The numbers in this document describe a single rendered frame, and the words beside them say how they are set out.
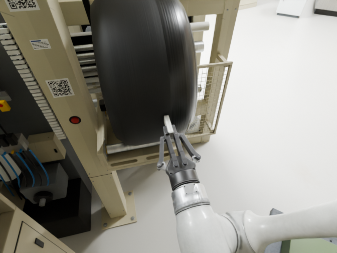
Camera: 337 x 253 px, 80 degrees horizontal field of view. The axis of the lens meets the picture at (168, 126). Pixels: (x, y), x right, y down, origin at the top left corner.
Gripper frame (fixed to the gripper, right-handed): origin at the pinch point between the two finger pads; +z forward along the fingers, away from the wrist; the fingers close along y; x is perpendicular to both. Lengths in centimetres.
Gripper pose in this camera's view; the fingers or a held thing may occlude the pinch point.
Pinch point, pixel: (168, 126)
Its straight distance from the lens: 64.0
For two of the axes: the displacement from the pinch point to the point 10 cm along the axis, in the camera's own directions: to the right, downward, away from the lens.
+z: -2.3, -7.9, 5.7
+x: -0.3, 5.9, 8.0
